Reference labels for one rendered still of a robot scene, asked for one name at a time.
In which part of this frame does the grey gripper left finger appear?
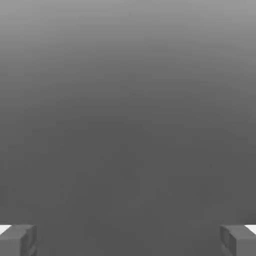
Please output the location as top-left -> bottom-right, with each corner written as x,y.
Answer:
0,223 -> 38,256

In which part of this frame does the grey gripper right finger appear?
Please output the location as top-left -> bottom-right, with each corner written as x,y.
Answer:
219,224 -> 256,256

